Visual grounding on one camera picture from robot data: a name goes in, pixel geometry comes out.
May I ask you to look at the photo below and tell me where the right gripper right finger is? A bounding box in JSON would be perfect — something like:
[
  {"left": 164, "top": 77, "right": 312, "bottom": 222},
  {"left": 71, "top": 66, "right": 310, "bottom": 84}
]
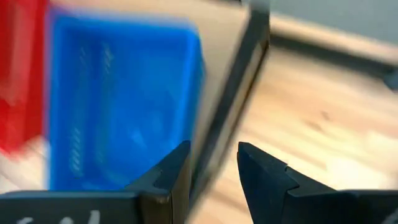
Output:
[{"left": 238, "top": 142, "right": 398, "bottom": 224}]

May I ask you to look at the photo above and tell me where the red slotted plastic basket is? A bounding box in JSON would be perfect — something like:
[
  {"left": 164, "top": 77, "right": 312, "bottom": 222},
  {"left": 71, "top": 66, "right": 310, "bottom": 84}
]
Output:
[{"left": 0, "top": 0, "right": 50, "bottom": 154}]

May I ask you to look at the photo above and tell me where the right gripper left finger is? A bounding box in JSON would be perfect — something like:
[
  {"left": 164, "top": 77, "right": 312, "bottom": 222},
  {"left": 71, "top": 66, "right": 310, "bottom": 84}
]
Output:
[{"left": 0, "top": 140, "right": 192, "bottom": 224}]

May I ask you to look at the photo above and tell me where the black aluminium table frame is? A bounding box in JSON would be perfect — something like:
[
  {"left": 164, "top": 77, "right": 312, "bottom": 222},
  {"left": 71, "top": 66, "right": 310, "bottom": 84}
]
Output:
[{"left": 269, "top": 32, "right": 398, "bottom": 91}]

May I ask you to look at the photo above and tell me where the blue slotted plastic basket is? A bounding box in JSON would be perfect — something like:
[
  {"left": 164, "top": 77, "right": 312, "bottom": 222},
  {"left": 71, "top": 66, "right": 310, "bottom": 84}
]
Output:
[{"left": 46, "top": 12, "right": 206, "bottom": 192}]

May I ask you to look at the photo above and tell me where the wooden shelf with black legs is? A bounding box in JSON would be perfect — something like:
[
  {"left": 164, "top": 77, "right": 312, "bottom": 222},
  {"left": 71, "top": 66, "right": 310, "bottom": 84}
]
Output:
[{"left": 0, "top": 0, "right": 271, "bottom": 215}]

